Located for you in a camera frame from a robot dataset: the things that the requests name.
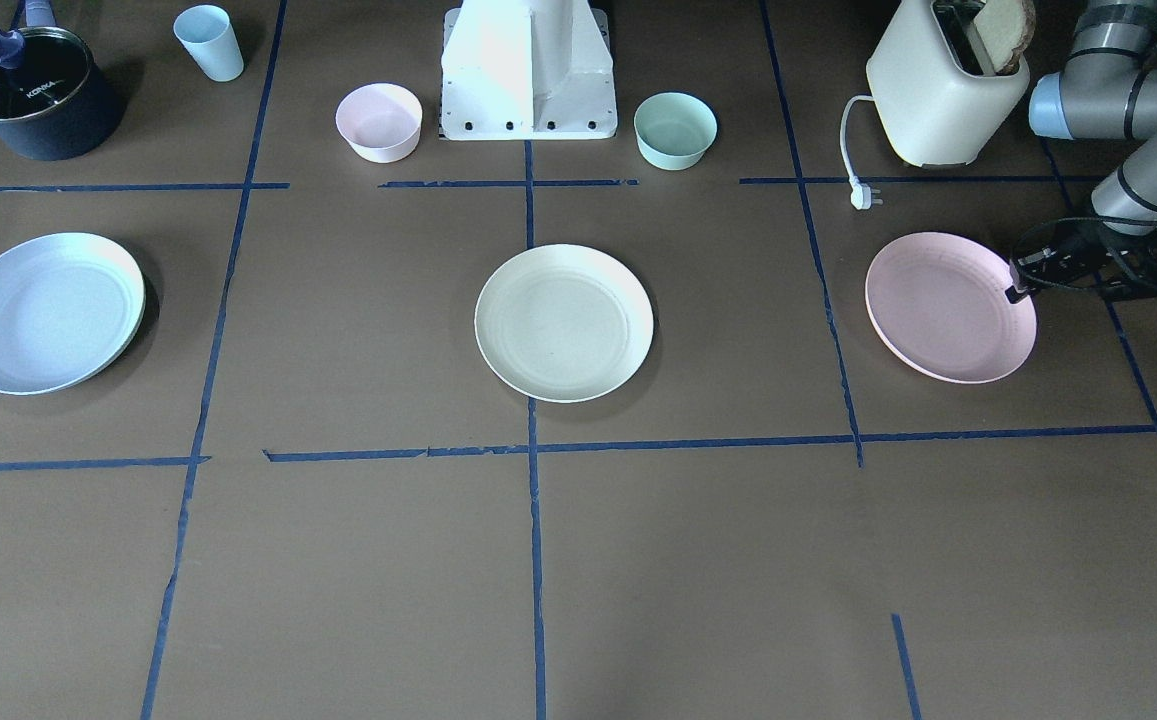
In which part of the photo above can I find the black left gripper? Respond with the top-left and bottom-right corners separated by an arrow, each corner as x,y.
1005,222 -> 1157,304

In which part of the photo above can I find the pink plate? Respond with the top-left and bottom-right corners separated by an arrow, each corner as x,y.
863,232 -> 1038,384

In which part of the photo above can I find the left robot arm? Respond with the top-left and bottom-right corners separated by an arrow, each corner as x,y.
1005,1 -> 1157,304

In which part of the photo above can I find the white toaster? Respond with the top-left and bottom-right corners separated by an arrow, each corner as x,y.
865,1 -> 1031,167

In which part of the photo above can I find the bread slice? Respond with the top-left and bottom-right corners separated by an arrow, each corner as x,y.
972,0 -> 1036,76

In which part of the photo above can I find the green bowl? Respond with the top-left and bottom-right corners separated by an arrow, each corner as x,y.
633,91 -> 718,170

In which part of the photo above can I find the cream white plate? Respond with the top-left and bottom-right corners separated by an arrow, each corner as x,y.
474,243 -> 655,404

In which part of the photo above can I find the pink bowl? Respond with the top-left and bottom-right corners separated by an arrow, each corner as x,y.
336,83 -> 423,164

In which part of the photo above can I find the light blue cup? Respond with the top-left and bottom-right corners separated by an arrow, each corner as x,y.
174,3 -> 244,82

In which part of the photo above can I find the blue plate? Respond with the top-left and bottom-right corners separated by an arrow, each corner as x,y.
0,232 -> 148,396

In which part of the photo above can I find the dark blue pot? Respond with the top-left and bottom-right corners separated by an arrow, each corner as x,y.
0,1 -> 125,161

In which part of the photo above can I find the white power plug cable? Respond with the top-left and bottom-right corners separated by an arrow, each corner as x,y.
840,95 -> 884,211

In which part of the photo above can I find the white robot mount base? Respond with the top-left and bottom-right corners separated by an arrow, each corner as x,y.
439,1 -> 619,141

